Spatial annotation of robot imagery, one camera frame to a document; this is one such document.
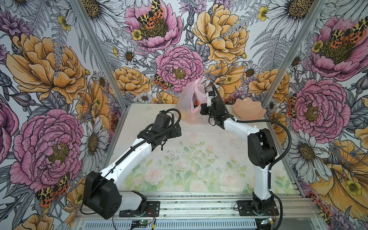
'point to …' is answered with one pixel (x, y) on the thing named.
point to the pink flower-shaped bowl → (248, 109)
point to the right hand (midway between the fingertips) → (201, 107)
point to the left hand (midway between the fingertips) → (173, 133)
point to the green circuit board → (135, 223)
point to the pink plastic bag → (189, 104)
